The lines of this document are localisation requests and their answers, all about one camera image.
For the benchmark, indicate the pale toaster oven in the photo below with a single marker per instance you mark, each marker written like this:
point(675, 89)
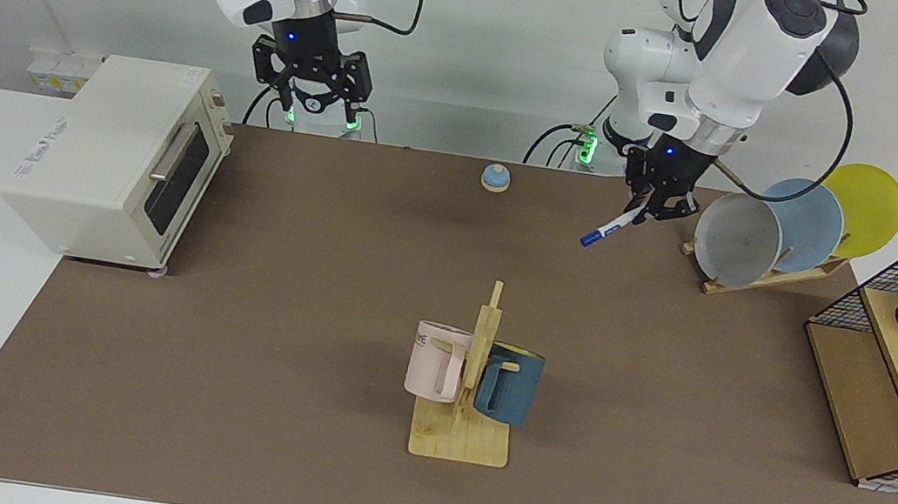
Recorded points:
point(103, 151)

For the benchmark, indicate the white wall socket strip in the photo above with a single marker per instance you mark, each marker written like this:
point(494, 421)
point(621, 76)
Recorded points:
point(57, 72)

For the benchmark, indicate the white marker with blue cap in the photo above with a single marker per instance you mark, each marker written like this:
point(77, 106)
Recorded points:
point(611, 226)

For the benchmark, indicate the light blue plate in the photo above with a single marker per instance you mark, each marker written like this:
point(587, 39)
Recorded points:
point(813, 224)

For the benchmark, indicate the wooden plate rack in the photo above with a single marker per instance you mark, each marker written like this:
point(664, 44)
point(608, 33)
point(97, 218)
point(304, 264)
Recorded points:
point(797, 276)

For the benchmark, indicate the grey plate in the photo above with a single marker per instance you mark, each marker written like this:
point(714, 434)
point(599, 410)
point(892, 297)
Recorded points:
point(736, 240)

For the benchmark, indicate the yellow plate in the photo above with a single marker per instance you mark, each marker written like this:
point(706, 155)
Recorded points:
point(872, 210)

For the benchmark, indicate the teal cup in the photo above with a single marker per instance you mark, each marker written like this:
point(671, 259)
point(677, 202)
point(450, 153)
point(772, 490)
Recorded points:
point(513, 388)

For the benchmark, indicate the pink cup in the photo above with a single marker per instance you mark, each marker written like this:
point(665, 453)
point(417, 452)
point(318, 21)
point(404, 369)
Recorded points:
point(433, 364)

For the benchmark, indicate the brown table cloth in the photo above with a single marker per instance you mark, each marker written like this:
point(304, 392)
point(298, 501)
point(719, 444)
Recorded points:
point(305, 399)

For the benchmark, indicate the wooden cup stand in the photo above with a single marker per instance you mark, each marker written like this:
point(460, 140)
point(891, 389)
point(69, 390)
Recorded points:
point(459, 442)

